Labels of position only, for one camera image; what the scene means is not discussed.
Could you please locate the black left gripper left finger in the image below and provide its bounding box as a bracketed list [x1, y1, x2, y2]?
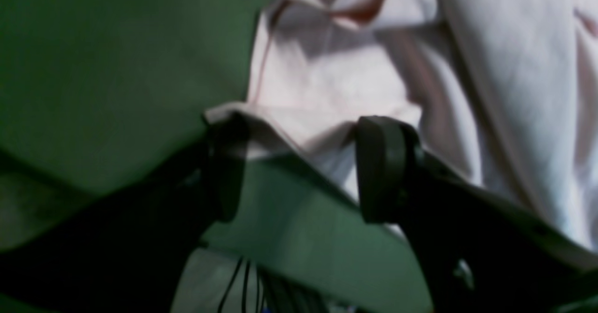
[1, 114, 249, 313]

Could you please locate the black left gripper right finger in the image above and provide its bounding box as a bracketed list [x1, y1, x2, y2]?
[355, 116, 598, 313]

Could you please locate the pink t-shirt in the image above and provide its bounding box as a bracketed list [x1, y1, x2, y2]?
[205, 0, 597, 251]

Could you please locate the green table cloth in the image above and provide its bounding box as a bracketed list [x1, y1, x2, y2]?
[1, 0, 431, 313]

